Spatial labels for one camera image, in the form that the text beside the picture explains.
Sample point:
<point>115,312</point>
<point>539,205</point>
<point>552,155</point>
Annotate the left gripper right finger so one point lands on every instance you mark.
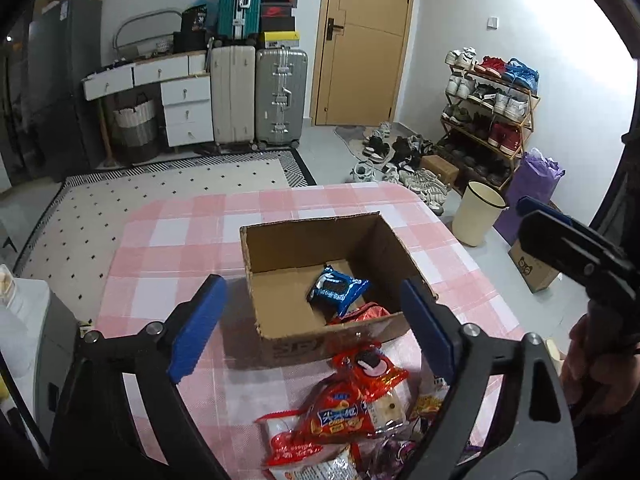
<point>530,435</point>

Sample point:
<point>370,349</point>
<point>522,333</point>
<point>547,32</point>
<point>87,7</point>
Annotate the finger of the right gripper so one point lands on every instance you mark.
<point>527,205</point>
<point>575,250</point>

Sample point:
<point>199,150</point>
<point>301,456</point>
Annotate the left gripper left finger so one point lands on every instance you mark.
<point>94,435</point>

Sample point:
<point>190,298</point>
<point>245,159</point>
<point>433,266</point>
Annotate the purple grape candy bag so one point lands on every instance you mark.
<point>388,457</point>

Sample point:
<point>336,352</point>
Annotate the clear cake bread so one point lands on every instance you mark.
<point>386,413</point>

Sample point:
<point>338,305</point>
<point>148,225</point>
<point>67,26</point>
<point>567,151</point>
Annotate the red white balloon glue pack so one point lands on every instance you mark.
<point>286,444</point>

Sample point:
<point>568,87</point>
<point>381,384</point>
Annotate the red triangular chips bag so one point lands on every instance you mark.
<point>335,412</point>

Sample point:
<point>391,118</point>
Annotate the blue oreo pack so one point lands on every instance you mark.
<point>335,289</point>

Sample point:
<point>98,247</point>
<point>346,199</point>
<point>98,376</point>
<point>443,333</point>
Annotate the white grey snack bag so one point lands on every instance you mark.
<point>431,395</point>

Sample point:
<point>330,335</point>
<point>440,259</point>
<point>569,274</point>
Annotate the red snack pack front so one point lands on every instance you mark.
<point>369,311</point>

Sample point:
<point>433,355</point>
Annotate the large white red snack bag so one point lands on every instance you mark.
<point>341,466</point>

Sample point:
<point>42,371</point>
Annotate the person's right hand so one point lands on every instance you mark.
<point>620,374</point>

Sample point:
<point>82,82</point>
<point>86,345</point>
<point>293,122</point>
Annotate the purple gift bag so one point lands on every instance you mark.
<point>537,177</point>

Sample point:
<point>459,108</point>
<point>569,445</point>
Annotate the cream trash bin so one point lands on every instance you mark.
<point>479,209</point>

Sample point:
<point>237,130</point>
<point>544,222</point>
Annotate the brown paper cat bag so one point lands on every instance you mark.
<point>537,275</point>

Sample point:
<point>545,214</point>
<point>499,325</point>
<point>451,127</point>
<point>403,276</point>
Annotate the small cardboard box floor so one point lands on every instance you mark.
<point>446,172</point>

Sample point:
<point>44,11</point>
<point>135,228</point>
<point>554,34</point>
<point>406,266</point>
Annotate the wooden shoe rack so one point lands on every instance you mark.
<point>488,117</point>

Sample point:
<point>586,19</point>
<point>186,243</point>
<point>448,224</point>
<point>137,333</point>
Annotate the grey side cabinet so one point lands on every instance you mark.
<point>38,334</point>

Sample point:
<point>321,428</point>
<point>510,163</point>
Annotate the dotted cream rug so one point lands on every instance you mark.
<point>74,244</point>

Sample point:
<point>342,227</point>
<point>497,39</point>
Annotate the pink plaid tablecloth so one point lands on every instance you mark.
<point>170,247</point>

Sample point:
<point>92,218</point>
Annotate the SF cardboard box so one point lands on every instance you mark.
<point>282,260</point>

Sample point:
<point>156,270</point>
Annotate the wooden door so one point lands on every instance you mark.
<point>360,54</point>

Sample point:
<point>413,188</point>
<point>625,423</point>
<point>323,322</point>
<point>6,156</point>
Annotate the silver suitcase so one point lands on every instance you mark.
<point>280,87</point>

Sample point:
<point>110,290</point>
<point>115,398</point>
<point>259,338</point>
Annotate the stacked shoe boxes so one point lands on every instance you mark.
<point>277,24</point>

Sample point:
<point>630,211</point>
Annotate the woven laundry basket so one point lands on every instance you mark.
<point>138,129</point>

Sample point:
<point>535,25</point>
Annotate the beige suitcase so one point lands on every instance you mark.
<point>232,88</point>

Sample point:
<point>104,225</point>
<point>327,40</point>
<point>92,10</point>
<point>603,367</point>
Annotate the white drawer desk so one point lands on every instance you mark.
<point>182,85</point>

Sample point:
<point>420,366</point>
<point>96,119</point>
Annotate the dark grey refrigerator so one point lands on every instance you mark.
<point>64,47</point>

